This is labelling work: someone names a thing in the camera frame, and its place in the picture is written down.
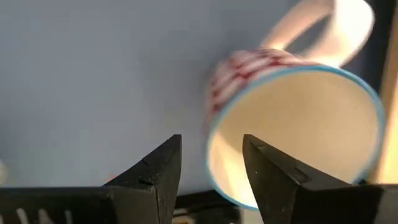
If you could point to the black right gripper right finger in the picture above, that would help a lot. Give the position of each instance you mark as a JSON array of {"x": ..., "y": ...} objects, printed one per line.
[{"x": 280, "y": 193}]

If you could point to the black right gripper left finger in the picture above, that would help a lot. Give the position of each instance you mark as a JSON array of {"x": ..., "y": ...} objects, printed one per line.
[{"x": 146, "y": 193}]

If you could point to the white mug red pattern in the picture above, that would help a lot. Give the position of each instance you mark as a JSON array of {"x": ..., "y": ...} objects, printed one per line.
[{"x": 295, "y": 118}]

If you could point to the blue-grey table mat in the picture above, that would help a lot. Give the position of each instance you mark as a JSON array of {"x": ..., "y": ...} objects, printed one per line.
[{"x": 93, "y": 77}]

